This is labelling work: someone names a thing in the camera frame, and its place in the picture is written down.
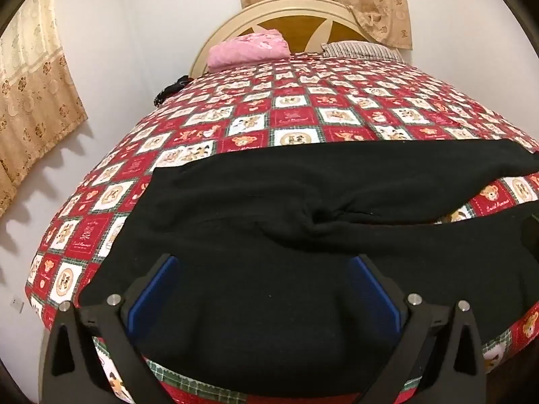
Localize black pants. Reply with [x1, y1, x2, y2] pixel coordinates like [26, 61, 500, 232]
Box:
[78, 140, 538, 397]

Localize beige curtain on side wall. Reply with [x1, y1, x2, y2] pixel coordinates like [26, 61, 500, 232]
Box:
[0, 0, 88, 212]

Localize red patchwork teddy bedspread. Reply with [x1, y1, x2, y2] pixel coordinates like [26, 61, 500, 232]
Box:
[26, 54, 538, 403]

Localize cream wooden headboard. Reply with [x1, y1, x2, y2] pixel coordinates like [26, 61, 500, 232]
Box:
[189, 0, 375, 78]

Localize pink folded blanket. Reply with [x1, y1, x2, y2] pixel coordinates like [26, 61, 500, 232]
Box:
[207, 29, 290, 71]

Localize black item beside bed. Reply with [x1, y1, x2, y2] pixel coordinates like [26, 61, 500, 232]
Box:
[154, 75, 193, 107]

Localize striped pillow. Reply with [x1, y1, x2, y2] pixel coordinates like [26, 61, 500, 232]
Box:
[322, 40, 405, 63]

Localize white wall socket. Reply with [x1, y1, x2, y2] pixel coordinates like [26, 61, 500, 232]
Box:
[10, 296, 25, 314]

